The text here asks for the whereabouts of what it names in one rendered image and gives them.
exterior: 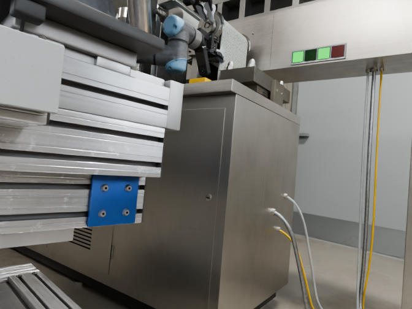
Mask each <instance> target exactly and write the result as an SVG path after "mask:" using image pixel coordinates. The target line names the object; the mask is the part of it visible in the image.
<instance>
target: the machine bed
mask: <svg viewBox="0 0 412 309"><path fill-rule="evenodd" d="M224 94H238V95H239V96H241V97H244V98H245V99H247V100H249V101H251V102H254V103H255V104H257V105H260V106H261V107H263V108H265V109H267V110H269V111H271V112H273V113H276V114H277V115H279V116H282V117H283V118H285V119H287V120H289V121H292V122H293V123H296V124H298V125H300V117H299V116H297V115H295V114H294V113H292V112H290V111H289V110H286V109H285V108H283V107H282V106H280V105H278V104H276V103H274V102H272V101H271V100H269V99H267V98H266V97H264V96H262V95H260V94H259V93H257V92H255V91H253V90H251V89H250V88H248V87H246V86H245V85H242V84H241V83H239V82H238V81H236V80H234V79H225V80H215V81H209V82H197V83H187V84H184V88H183V97H199V96H214V95H224Z"/></svg>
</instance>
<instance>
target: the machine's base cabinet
mask: <svg viewBox="0 0 412 309"><path fill-rule="evenodd" d="M299 130H300V125H298V124H296V123H293V122H292V121H289V120H287V119H285V118H283V117H282V116H279V115H277V114H276V113H273V112H271V111H269V110H267V109H265V108H263V107H261V106H260V105H257V104H255V103H254V102H251V101H249V100H247V99H245V98H244V97H241V96H239V95H238V94H224V95H214V96H199V97H183V101H182V108H181V121H180V130H179V131H166V136H165V142H164V156H163V162H162V175H161V177H159V178H158V177H147V182H146V189H145V202H144V209H143V221H142V223H134V224H120V225H112V226H98V227H83V228H75V229H74V236H73V240H72V241H66V242H56V243H46V244H40V245H29V246H18V247H13V248H15V249H16V250H18V251H21V252H22V253H24V254H27V255H28V256H31V257H32V258H34V259H37V260H38V261H40V262H43V263H44V264H47V265H49V266H50V267H53V268H54V269H56V270H59V271H60V272H63V273H65V274H66V275H69V276H70V277H72V278H75V279H76V280H75V281H74V283H75V284H76V285H84V284H86V285H88V286H90V287H92V288H94V289H96V290H98V291H100V292H102V293H104V294H106V295H108V296H110V297H112V298H114V299H116V300H118V301H120V302H122V303H124V304H126V305H128V306H130V307H132V308H134V309H260V308H262V307H266V306H267V303H268V302H270V301H271V300H272V299H273V298H275V297H276V292H277V291H278V290H280V289H281V288H282V287H283V286H285V285H286V284H287V283H288V275H289V258H290V250H291V241H290V239H288V238H287V236H285V235H284V234H283V233H281V232H277V227H280V228H281V230H282V231H283V232H285V233H287V234H288V235H289V232H288V230H287V228H286V226H285V225H284V223H283V222H282V221H281V220H280V219H279V218H278V217H277V216H274V215H271V210H272V209H273V208H275V209H276V210H277V212H278V213H279V214H281V215H282V216H283V217H284V218H285V219H286V220H287V222H288V223H289V225H290V227H291V228H292V219H293V210H294V204H293V203H292V202H291V201H290V200H289V199H285V198H284V194H288V195H289V197H290V198H291V199H292V200H294V195H295V186H296V170H297V154H298V146H299ZM289 236H290V235H289Z"/></svg>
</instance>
